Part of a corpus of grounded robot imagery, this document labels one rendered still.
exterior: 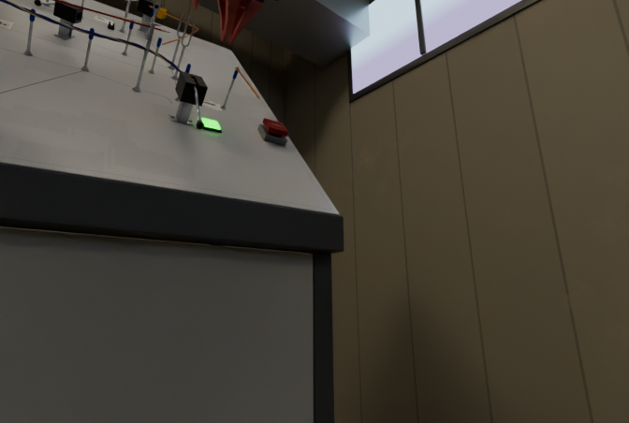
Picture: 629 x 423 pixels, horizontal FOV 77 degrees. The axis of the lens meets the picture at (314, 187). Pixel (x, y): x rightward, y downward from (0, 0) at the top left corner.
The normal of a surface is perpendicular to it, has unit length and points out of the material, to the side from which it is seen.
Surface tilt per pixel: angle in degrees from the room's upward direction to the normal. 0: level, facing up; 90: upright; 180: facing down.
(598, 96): 90
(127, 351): 90
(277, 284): 90
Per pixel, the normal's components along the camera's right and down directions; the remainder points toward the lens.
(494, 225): -0.76, -0.19
